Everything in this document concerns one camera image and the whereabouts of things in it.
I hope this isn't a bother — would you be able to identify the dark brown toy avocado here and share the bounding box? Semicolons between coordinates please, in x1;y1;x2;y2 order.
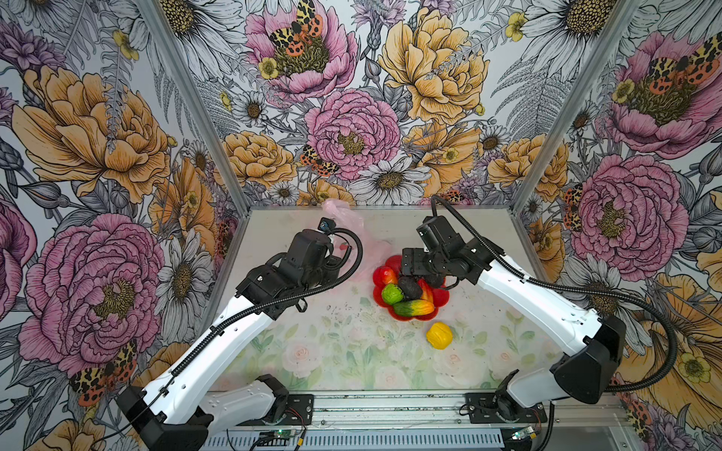
398;275;423;301

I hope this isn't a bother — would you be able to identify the pink plastic bag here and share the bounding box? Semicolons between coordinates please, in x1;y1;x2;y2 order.
322;198;391;282

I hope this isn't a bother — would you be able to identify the yellow toy fruit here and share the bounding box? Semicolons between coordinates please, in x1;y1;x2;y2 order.
426;322;454;351

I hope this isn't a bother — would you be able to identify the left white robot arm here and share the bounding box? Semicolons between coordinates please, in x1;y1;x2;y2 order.
117;218;364;450

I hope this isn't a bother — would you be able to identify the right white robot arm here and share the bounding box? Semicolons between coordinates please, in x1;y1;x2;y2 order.
400;216;626;422

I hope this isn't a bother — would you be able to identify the orange red toy fruit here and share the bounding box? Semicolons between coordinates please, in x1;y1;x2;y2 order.
417;279;434;304

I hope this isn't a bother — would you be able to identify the red flower-shaped plate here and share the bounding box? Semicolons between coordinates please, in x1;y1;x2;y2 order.
373;255;449;321

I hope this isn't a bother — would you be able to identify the green yellow toy mango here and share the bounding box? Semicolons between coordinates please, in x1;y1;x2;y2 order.
392;300;436;318

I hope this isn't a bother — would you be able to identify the red toy apple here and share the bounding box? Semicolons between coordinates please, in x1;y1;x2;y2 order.
372;266;398;288

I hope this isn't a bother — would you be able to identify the green toy lime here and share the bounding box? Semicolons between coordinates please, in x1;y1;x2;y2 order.
381;283;405;306

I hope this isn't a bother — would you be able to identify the green circuit board left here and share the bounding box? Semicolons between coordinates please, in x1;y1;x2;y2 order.
259;430;301;441

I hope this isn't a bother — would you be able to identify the green circuit board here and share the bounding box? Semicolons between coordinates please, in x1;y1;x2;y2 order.
259;430;301;441
510;426;537;441

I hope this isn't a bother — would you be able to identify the green circuit board right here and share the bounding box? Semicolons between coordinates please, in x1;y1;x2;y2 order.
510;426;537;441

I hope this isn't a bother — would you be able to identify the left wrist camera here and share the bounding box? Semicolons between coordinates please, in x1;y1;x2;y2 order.
318;217;337;235

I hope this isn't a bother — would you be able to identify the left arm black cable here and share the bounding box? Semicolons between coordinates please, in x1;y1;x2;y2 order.
100;226;365;446

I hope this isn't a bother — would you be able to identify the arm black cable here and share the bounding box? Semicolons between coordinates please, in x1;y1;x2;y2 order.
429;194;679;394
100;226;365;446

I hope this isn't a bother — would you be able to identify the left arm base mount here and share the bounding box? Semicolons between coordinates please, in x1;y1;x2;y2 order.
247;394;315;427

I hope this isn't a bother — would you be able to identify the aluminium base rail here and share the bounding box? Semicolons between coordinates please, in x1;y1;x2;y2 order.
203;390;644;450

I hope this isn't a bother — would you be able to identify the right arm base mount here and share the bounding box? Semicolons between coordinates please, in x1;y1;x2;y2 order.
459;391;548;424

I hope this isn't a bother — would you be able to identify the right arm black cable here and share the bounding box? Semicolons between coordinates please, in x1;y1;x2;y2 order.
429;194;679;394

